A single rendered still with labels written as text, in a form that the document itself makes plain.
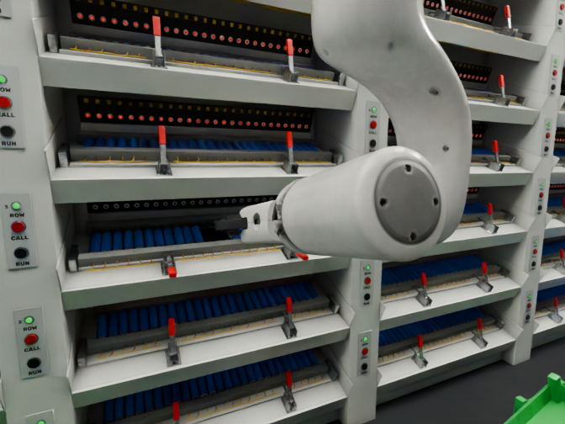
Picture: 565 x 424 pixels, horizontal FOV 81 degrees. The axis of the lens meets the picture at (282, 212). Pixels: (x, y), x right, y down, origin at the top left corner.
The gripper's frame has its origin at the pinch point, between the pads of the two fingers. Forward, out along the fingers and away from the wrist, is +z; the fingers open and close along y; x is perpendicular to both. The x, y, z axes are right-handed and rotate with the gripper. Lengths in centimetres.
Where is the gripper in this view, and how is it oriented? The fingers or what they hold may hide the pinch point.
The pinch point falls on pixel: (259, 223)
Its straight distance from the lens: 52.2
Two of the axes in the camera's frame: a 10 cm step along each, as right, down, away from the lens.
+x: -0.8, -10.0, 0.5
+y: 9.1, -0.6, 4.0
